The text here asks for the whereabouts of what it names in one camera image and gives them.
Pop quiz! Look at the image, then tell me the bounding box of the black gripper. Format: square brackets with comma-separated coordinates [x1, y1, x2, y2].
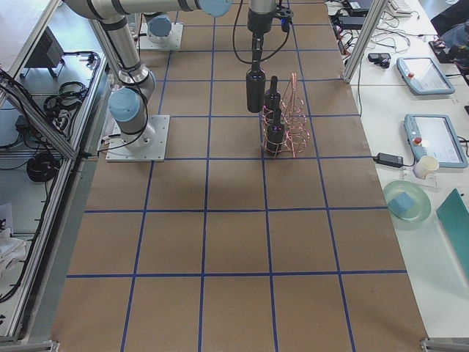
[247, 0, 274, 70]

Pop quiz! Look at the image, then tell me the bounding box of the dark wine bottle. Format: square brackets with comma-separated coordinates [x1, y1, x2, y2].
[245, 63, 265, 113]
[265, 108, 285, 157]

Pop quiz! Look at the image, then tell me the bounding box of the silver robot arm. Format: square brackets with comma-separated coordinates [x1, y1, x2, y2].
[66, 1, 278, 113]
[144, 12, 172, 43]

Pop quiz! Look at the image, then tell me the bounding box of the dark wine bottle in basket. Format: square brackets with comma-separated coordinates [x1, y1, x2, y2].
[265, 108, 285, 157]

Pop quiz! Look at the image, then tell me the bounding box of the blue teach pendant far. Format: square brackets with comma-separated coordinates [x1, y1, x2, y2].
[396, 57, 455, 95]

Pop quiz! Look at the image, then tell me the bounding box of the blue teach pendant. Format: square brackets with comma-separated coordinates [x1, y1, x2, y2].
[404, 114, 468, 169]
[396, 57, 455, 95]

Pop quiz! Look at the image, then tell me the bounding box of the black power adapter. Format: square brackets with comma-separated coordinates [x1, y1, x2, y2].
[373, 153, 404, 168]

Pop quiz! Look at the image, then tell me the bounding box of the blue teach pendant near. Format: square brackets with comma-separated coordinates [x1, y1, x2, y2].
[404, 114, 468, 169]

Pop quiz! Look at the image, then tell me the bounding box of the white paper cup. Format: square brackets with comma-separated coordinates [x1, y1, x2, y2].
[413, 155, 440, 180]

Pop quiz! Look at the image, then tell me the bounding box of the green glass bowl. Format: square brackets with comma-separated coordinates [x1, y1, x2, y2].
[383, 180, 432, 223]

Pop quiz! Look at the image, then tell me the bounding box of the blue sponge block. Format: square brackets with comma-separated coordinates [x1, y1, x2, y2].
[388, 192, 416, 216]

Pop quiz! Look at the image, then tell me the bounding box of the teal board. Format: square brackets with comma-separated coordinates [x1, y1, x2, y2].
[436, 188, 468, 276]

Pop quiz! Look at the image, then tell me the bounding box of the black braided right cable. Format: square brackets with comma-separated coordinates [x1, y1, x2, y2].
[232, 0, 294, 64]

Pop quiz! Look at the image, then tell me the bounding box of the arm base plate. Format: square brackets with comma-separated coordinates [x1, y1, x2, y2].
[137, 23, 184, 51]
[106, 115, 170, 162]

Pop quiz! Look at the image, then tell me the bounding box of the copper wire wine basket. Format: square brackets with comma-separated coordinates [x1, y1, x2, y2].
[262, 72, 310, 158]

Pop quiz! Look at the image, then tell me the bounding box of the aluminium frame post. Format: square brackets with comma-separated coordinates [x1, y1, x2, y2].
[342, 0, 387, 84]

